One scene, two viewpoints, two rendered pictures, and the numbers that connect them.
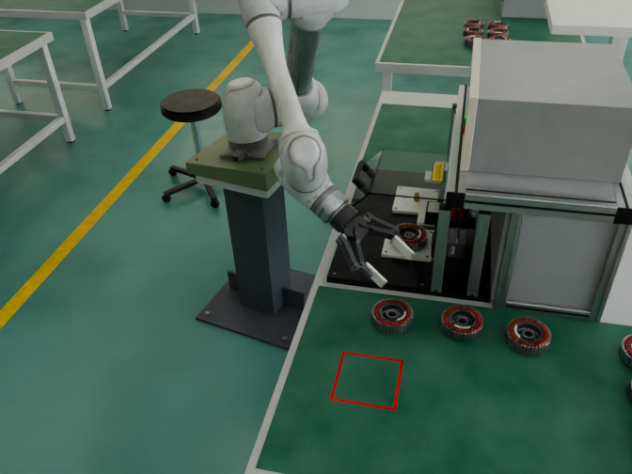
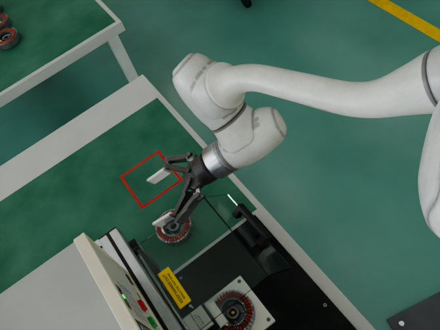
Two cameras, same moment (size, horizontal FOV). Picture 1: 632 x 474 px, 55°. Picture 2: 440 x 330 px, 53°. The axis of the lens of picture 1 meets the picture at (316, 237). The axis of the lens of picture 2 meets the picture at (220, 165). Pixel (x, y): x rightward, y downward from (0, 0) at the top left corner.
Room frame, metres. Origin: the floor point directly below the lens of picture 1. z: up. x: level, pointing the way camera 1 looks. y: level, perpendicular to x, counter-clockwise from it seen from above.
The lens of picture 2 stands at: (1.83, -0.39, 1.95)
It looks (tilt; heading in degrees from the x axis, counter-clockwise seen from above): 56 degrees down; 147
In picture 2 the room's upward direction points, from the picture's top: 20 degrees counter-clockwise
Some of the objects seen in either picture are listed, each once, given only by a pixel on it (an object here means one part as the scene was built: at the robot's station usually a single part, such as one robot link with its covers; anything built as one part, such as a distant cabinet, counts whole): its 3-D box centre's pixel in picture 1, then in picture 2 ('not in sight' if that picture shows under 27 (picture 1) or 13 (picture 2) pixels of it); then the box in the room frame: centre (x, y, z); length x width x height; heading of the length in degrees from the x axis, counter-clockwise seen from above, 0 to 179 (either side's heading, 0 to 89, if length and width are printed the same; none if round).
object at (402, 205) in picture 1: (416, 201); not in sight; (1.73, -0.35, 0.78); 0.15 x 0.15 x 0.01; 75
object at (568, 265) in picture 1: (557, 266); not in sight; (1.20, -0.62, 0.91); 0.28 x 0.03 x 0.32; 75
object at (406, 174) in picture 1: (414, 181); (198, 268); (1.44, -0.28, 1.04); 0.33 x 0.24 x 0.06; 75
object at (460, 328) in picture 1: (462, 323); not in sight; (1.15, -0.38, 0.77); 0.11 x 0.11 x 0.04
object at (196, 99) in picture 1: (199, 143); not in sight; (3.19, 0.66, 0.28); 0.54 x 0.49 x 0.56; 75
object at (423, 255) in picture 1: (408, 243); (234, 315); (1.50, -0.29, 0.78); 0.15 x 0.15 x 0.01; 75
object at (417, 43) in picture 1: (477, 71); not in sight; (3.86, -1.12, 0.38); 1.85 x 1.10 x 0.75; 165
